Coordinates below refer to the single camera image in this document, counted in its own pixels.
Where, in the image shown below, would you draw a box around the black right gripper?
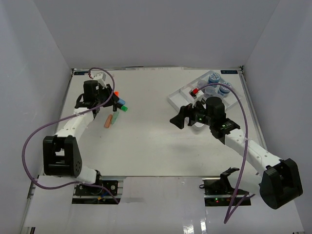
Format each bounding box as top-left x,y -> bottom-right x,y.
170,98 -> 214,130

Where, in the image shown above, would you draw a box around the green cap black highlighter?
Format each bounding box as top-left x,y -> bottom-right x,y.
117,104 -> 128,112

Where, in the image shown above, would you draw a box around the clear jar dark clips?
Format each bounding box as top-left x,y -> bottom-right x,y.
204,86 -> 216,98

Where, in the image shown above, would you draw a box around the clear jar of clips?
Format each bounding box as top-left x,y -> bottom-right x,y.
197,80 -> 208,89

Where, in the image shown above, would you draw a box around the blue-white labelled slime jar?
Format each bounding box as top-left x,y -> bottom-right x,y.
208,72 -> 221,87

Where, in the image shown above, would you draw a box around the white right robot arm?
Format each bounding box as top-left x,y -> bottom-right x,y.
170,97 -> 303,209

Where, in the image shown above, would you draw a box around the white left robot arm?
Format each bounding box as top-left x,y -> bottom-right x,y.
43,80 -> 119,195

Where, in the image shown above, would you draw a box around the white compartment tray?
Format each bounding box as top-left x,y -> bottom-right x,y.
167,70 -> 243,132

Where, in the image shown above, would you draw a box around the blue label sticker left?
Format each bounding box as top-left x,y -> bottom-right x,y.
74,71 -> 90,76

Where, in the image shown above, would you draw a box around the blue label sticker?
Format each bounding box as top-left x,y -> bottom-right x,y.
74,71 -> 90,76
220,70 -> 238,75

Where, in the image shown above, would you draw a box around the blue label sticker right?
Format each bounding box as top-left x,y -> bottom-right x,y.
220,70 -> 238,75

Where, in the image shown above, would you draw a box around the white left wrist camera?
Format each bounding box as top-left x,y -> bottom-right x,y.
89,72 -> 106,86

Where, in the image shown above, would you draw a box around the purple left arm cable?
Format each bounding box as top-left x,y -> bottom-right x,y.
21,67 -> 120,204

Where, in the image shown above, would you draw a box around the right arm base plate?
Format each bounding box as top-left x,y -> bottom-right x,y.
199,168 -> 239,195

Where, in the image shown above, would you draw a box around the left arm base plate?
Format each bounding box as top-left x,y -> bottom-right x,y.
74,180 -> 118,196

